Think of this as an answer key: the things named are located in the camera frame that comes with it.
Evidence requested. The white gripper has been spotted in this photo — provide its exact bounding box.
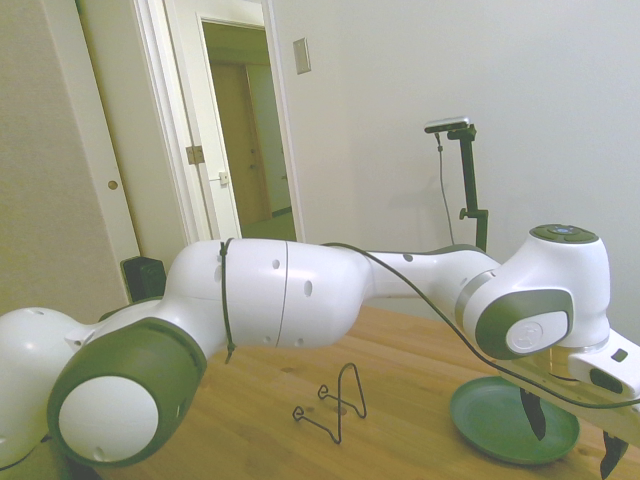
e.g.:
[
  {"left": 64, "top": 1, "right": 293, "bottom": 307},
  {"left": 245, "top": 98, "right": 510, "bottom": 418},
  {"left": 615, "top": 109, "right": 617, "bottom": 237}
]
[{"left": 493, "top": 366, "right": 640, "bottom": 480}]

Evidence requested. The dark green round plate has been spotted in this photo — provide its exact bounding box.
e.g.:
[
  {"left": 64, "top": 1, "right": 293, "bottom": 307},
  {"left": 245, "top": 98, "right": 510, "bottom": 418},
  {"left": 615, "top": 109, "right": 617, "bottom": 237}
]
[{"left": 448, "top": 375, "right": 581, "bottom": 466}]

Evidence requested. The white open door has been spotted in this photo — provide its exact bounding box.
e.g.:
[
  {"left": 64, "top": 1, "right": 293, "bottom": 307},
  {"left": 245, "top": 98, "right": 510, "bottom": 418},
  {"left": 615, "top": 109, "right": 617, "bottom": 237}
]
[{"left": 199, "top": 17, "right": 244, "bottom": 241}]

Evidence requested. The brown hallway door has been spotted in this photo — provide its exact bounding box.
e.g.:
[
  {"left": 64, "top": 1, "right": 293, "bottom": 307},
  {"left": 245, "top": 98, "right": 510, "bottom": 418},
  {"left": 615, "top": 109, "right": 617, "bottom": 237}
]
[{"left": 212, "top": 62, "right": 274, "bottom": 226}]

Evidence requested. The black box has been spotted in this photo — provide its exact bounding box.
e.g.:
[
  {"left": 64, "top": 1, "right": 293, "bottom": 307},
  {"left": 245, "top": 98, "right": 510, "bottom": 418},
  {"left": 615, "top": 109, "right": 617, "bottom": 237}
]
[{"left": 119, "top": 255, "right": 167, "bottom": 304}]

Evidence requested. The white sliding closet door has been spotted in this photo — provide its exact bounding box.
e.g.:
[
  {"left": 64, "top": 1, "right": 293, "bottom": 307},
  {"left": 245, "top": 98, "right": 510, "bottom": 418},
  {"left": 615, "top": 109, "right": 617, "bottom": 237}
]
[{"left": 74, "top": 0, "right": 199, "bottom": 296}]

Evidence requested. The white partition panel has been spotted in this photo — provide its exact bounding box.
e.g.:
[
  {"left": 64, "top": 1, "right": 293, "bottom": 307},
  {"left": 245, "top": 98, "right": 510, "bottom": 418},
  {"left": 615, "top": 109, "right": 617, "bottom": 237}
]
[{"left": 0, "top": 0, "right": 137, "bottom": 321}]

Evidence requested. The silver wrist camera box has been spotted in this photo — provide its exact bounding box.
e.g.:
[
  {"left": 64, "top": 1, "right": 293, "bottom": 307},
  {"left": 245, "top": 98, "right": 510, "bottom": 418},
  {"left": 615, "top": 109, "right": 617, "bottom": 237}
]
[{"left": 568, "top": 354, "right": 640, "bottom": 399}]

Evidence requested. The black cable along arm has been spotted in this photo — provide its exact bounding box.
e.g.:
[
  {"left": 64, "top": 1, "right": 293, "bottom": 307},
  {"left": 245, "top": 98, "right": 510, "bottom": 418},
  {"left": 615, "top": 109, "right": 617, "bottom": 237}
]
[{"left": 319, "top": 241, "right": 640, "bottom": 409}]

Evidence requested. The black wire plate stand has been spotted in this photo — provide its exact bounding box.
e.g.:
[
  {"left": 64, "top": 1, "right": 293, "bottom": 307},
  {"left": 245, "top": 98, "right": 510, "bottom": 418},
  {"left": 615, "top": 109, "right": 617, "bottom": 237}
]
[{"left": 291, "top": 363, "right": 369, "bottom": 445}]

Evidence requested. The black jointed camera stand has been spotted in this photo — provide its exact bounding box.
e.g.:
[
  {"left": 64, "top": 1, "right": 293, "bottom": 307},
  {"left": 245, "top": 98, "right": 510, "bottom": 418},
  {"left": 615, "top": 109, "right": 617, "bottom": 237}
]
[{"left": 446, "top": 125, "right": 491, "bottom": 254}]

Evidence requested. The grey camera cable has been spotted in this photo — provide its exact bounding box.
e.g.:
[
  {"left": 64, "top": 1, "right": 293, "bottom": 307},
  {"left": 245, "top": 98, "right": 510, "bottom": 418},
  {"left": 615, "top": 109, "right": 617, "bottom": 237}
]
[{"left": 434, "top": 132, "right": 459, "bottom": 246}]

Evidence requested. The silver exterior camera bar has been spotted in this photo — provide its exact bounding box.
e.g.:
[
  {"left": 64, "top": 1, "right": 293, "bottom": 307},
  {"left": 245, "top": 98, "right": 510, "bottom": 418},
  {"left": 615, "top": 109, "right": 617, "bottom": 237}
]
[{"left": 423, "top": 115, "right": 474, "bottom": 135}]

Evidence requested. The white door frame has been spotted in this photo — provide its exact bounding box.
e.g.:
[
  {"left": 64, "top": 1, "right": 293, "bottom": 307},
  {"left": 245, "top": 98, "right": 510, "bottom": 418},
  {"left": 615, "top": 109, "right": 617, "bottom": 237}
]
[{"left": 132, "top": 0, "right": 307, "bottom": 246}]

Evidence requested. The grey wall switch plate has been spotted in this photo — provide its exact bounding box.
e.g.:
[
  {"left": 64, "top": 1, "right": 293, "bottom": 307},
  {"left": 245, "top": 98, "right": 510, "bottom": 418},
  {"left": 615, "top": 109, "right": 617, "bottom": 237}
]
[{"left": 292, "top": 37, "right": 312, "bottom": 76}]

